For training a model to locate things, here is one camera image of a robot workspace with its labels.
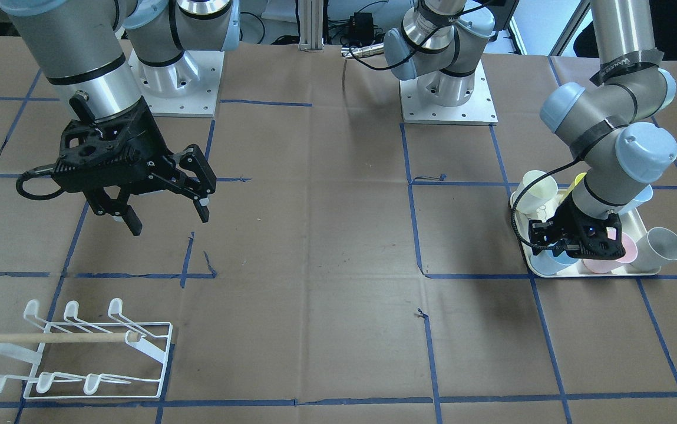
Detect pink plastic cup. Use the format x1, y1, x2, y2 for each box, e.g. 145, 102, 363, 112
582, 233, 638, 274

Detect yellow plastic cup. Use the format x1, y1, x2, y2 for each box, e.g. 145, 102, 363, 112
559, 172, 586, 204

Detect white wire cup rack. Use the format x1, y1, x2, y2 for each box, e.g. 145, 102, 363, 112
0, 298, 174, 400

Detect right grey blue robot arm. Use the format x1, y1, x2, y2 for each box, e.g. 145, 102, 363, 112
0, 1, 239, 236

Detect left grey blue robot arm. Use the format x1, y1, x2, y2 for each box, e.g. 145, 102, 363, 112
383, 1, 677, 260

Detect light blue plastic cup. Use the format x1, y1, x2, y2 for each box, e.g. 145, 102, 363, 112
529, 250, 579, 276
618, 185, 653, 216

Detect cream tray with rabbit drawing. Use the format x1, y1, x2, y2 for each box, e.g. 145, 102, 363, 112
512, 190, 677, 277

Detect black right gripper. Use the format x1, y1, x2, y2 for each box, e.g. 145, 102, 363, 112
52, 97, 217, 236

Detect cream white plastic cup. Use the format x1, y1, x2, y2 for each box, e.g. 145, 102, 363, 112
511, 171, 557, 214

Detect grey plastic cup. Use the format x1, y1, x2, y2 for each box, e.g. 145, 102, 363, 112
630, 227, 677, 272

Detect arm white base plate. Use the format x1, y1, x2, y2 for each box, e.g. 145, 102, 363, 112
399, 62, 498, 125
128, 51, 225, 118

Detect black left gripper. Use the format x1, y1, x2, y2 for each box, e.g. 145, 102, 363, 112
529, 197, 625, 260

